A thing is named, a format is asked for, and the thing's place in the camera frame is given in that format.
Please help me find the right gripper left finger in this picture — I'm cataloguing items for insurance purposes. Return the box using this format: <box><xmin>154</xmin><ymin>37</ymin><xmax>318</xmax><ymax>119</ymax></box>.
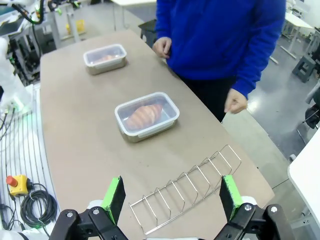
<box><xmin>50</xmin><ymin>175</ymin><xmax>131</xmax><ymax>240</ymax></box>

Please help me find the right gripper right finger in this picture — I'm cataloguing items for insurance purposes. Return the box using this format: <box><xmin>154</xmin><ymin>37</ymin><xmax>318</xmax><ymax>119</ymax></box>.
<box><xmin>217</xmin><ymin>174</ymin><xmax>297</xmax><ymax>240</ymax></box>

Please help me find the golden croissant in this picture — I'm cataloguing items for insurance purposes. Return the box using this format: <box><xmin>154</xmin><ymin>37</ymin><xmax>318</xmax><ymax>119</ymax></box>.
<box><xmin>93</xmin><ymin>54</ymin><xmax>118</xmax><ymax>64</ymax></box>
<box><xmin>125</xmin><ymin>104</ymin><xmax>164</xmax><ymax>131</ymax></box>

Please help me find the clear plastic clip lid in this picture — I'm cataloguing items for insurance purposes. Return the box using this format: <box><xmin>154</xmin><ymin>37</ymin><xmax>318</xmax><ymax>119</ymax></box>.
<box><xmin>114</xmin><ymin>91</ymin><xmax>181</xmax><ymax>139</ymax></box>
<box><xmin>83</xmin><ymin>44</ymin><xmax>127</xmax><ymax>69</ymax></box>

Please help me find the person's right forearm blue sleeve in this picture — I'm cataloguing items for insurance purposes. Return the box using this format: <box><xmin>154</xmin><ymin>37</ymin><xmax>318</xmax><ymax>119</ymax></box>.
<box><xmin>154</xmin><ymin>9</ymin><xmax>176</xmax><ymax>41</ymax></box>

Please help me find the person's left forearm blue sleeve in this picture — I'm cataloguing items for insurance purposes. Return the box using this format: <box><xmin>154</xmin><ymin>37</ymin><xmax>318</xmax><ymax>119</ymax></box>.
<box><xmin>229</xmin><ymin>29</ymin><xmax>287</xmax><ymax>101</ymax></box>

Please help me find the person's left hand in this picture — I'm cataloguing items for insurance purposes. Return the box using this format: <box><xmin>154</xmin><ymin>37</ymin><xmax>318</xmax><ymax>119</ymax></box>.
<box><xmin>224</xmin><ymin>88</ymin><xmax>249</xmax><ymax>115</ymax></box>

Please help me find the person's right hand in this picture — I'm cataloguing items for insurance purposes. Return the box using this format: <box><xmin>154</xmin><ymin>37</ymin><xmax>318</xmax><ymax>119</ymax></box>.
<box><xmin>152</xmin><ymin>36</ymin><xmax>173</xmax><ymax>59</ymax></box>

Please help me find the white side table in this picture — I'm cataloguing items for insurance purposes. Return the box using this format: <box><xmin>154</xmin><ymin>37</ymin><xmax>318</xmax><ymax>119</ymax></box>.
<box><xmin>287</xmin><ymin>139</ymin><xmax>320</xmax><ymax>221</ymax></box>

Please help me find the yellow emergency stop box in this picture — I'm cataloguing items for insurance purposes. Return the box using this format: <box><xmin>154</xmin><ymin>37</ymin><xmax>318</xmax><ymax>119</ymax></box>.
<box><xmin>5</xmin><ymin>174</ymin><xmax>29</xmax><ymax>198</ymax></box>

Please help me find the black office chair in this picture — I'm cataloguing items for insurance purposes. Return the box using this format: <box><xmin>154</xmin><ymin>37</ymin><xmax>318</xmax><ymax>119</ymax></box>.
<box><xmin>302</xmin><ymin>87</ymin><xmax>320</xmax><ymax>130</ymax></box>

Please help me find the grey step stool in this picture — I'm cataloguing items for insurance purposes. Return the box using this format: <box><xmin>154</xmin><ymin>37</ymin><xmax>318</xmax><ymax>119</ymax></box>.
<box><xmin>291</xmin><ymin>55</ymin><xmax>317</xmax><ymax>84</ymax></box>

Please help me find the person in blue sweater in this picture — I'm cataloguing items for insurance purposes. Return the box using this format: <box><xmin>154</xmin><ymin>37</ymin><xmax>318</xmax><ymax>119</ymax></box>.
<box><xmin>152</xmin><ymin>0</ymin><xmax>287</xmax><ymax>123</ymax></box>

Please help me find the black stool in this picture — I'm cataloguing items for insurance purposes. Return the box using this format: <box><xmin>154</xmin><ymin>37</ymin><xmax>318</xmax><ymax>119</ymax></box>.
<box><xmin>138</xmin><ymin>19</ymin><xmax>158</xmax><ymax>48</ymax></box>

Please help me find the yellow container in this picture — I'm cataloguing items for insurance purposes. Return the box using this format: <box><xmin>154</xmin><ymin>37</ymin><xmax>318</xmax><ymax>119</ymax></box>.
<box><xmin>74</xmin><ymin>19</ymin><xmax>86</xmax><ymax>33</ymax></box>

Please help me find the white standing desk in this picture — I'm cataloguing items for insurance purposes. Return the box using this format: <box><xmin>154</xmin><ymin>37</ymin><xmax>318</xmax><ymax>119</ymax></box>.
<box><xmin>281</xmin><ymin>11</ymin><xmax>316</xmax><ymax>55</ymax></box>

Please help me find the metal wire rack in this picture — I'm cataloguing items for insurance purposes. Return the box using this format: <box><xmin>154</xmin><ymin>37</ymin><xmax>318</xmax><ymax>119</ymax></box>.
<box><xmin>128</xmin><ymin>144</ymin><xmax>242</xmax><ymax>236</ymax></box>

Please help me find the coiled black cable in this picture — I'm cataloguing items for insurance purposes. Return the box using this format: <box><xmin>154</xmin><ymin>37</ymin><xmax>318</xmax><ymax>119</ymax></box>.
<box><xmin>20</xmin><ymin>183</ymin><xmax>59</xmax><ymax>229</ymax></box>

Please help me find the white slotted robot base plate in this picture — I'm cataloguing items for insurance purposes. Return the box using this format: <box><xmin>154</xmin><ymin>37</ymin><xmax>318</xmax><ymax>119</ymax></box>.
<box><xmin>0</xmin><ymin>83</ymin><xmax>62</xmax><ymax>240</ymax></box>

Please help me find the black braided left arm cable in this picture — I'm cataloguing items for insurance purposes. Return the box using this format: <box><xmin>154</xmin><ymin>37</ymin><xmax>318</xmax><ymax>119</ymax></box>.
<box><xmin>13</xmin><ymin>2</ymin><xmax>48</xmax><ymax>26</ymax></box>

